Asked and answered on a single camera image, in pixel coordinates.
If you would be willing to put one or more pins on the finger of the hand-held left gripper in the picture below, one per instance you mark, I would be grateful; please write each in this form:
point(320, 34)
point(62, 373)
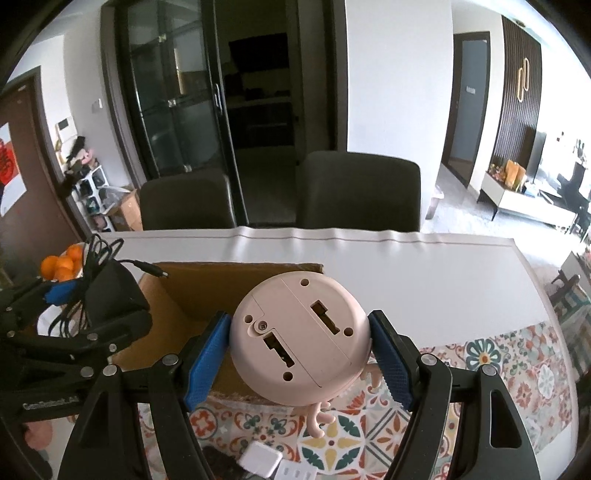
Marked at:
point(60, 291)
point(92, 344)

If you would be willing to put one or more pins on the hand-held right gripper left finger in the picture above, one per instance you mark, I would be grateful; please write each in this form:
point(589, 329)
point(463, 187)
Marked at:
point(203, 362)

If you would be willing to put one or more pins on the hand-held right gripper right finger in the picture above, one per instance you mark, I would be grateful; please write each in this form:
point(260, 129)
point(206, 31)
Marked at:
point(392, 364)

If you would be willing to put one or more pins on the brown cardboard box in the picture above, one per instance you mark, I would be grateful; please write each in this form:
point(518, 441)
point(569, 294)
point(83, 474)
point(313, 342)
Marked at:
point(194, 286)

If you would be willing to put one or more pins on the pink round plastic toy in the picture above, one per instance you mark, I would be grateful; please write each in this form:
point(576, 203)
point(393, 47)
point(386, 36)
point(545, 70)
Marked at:
point(300, 332)

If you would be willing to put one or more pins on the white square charger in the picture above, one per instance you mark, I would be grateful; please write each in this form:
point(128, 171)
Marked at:
point(258, 459)

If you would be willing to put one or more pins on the white plug adapter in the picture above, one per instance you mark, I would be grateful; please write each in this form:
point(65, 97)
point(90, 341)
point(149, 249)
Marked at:
point(295, 473)

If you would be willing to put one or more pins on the pile of oranges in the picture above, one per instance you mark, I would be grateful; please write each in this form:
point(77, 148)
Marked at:
point(62, 265)

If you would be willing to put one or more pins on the white fruit basket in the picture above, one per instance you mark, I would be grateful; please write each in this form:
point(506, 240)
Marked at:
point(51, 318)

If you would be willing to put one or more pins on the white table mat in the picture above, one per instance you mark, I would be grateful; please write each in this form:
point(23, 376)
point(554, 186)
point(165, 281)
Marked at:
point(415, 277)

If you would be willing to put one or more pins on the white shoe rack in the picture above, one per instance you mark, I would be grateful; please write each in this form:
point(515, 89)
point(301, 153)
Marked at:
point(92, 203)

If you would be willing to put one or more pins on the cardboard carton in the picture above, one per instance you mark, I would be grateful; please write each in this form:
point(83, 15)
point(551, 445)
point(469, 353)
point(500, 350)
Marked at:
point(127, 212)

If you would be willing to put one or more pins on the clear plastic bag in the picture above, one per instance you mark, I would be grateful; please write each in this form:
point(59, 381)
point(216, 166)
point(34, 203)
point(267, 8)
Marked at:
point(113, 196)

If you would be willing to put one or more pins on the colourful patterned tablecloth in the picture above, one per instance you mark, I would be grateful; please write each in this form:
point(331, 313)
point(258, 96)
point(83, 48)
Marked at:
point(508, 369)

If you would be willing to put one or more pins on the red door poster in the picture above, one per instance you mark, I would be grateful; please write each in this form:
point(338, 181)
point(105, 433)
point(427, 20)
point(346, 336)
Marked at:
point(9, 170)

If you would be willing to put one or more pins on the brown wooden door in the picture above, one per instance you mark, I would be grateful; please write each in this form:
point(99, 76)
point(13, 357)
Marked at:
point(37, 161)

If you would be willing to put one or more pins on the pile of plush toys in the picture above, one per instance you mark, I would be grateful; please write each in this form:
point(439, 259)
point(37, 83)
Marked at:
point(81, 157)

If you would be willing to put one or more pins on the dark grey dining chair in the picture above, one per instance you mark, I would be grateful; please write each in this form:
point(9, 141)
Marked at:
point(184, 203)
point(360, 189)

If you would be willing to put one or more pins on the wooden side chair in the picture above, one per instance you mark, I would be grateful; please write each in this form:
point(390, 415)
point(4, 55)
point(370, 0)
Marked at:
point(565, 295)

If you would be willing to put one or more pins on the white tv console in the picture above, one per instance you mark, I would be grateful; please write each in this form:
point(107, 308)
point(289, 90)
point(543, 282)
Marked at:
point(526, 203)

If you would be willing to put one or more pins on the black glass door cabinet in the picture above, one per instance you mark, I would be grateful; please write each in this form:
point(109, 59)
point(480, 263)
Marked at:
point(175, 101)

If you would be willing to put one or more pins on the orange paper bag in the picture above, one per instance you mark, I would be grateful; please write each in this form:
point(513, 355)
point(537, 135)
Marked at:
point(515, 175)

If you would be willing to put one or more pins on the black television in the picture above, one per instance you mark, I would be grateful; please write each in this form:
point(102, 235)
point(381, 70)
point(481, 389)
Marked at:
point(539, 157)

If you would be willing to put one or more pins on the black desk chair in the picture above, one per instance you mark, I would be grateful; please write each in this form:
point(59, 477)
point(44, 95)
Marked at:
point(575, 180)

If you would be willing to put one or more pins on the dark interior door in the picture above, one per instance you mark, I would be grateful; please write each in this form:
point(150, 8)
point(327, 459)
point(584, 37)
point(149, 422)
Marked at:
point(466, 101)

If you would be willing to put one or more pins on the white wall intercom panel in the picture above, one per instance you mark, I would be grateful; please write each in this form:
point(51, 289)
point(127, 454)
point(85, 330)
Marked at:
point(65, 129)

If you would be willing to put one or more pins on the white wall switch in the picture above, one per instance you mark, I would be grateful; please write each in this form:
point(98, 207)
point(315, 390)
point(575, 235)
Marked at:
point(96, 104)

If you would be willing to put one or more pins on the dark slatted wall panel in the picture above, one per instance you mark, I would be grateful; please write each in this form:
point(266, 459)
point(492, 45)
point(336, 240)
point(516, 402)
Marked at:
point(508, 124)

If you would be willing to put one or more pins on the gold wall ornament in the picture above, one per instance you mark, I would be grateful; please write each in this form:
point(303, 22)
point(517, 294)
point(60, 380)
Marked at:
point(523, 81)

